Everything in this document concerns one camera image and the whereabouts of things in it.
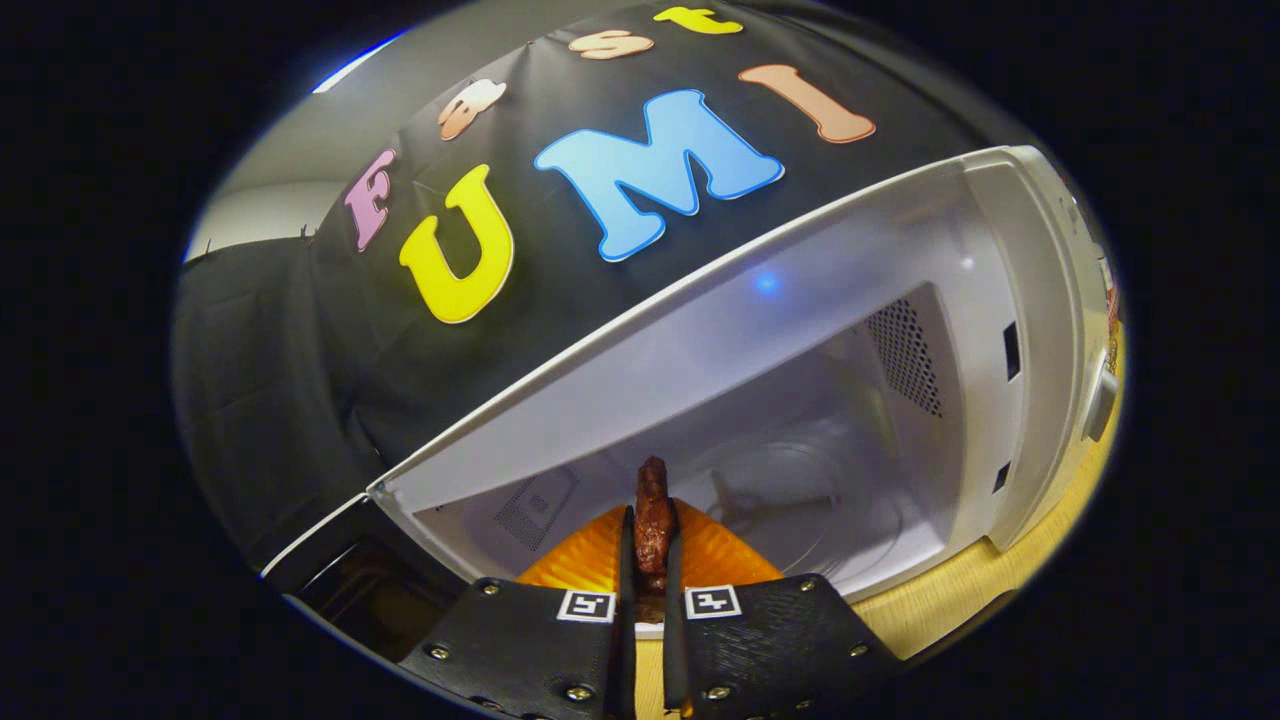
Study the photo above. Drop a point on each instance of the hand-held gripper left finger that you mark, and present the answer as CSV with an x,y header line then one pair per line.
x,y
625,640

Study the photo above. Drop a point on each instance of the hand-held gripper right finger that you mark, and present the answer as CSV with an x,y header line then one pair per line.
x,y
674,650

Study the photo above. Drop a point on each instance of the reddish brown meat strip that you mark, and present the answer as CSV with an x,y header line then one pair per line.
x,y
655,520

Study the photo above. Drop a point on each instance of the white toaster oven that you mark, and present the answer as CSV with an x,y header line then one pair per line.
x,y
800,350

